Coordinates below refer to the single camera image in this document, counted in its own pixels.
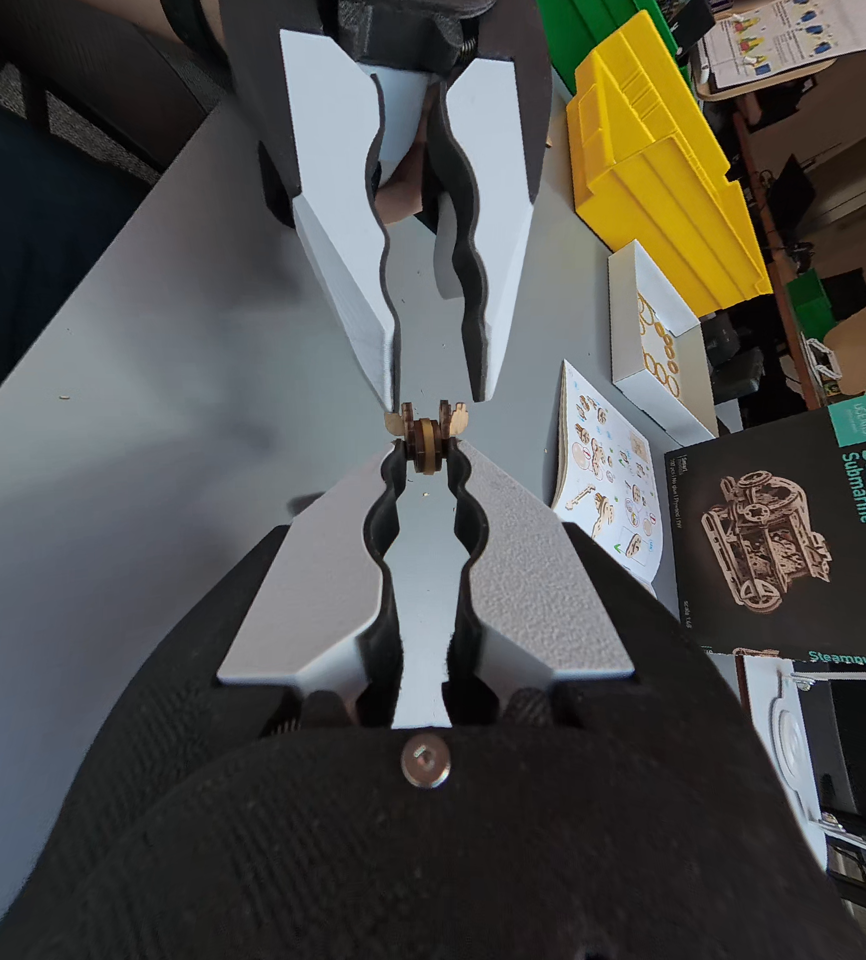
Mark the large green plastic bin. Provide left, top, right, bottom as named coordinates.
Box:
left=536, top=0, right=695, bottom=100

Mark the puzzle instruction booklet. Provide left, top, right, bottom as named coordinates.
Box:
left=551, top=360, right=666, bottom=588

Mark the small wooden puzzle assembly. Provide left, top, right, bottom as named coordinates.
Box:
left=385, top=401, right=470, bottom=476

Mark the white cardboard box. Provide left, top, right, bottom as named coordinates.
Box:
left=607, top=240, right=719, bottom=453

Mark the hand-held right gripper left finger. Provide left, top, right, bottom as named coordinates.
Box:
left=217, top=441, right=411, bottom=727

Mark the grey desk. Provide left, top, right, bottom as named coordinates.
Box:
left=0, top=71, right=722, bottom=960

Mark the printed paper sheet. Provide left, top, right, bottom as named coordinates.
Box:
left=697, top=0, right=866, bottom=93

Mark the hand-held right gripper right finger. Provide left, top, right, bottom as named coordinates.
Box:
left=444, top=441, right=636, bottom=727

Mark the dark office chair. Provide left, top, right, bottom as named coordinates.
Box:
left=0, top=0, right=231, bottom=445

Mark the black puzzle box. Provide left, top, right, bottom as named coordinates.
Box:
left=664, top=390, right=866, bottom=670

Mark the person's left hand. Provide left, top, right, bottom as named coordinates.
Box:
left=376, top=138, right=434, bottom=226

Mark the wooden sheet with rings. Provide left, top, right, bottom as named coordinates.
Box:
left=637, top=291, right=683, bottom=400

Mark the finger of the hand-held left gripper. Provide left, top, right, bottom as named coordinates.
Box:
left=421, top=58, right=536, bottom=403
left=280, top=30, right=404, bottom=412

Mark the yellow plastic bin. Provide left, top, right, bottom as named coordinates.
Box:
left=566, top=11, right=773, bottom=318

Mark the small green plastic bin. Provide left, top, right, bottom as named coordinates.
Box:
left=784, top=268, right=844, bottom=355

